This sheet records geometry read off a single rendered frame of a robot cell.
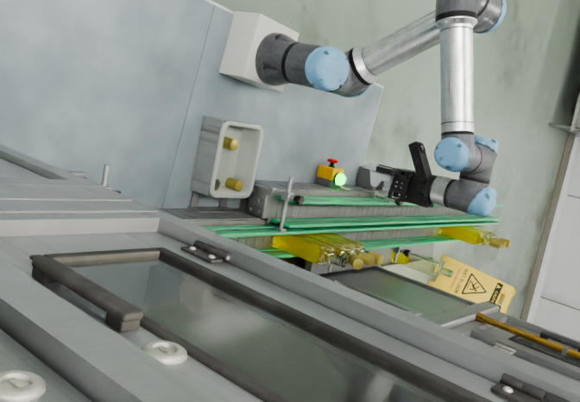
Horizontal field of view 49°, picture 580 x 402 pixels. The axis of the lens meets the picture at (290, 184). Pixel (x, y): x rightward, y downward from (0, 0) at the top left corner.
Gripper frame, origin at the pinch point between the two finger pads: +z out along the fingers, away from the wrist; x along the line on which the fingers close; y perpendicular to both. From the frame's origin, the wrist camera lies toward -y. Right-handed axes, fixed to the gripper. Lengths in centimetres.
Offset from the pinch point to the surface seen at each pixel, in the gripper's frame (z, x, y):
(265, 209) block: 29.7, -6.8, 20.5
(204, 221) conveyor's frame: 30.3, -30.6, 23.8
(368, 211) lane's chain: 30, 54, 22
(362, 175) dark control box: 41, 61, 10
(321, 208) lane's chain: 30.3, 23.0, 20.7
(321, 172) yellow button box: 41, 33, 10
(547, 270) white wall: 104, 590, 119
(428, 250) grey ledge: 30, 114, 42
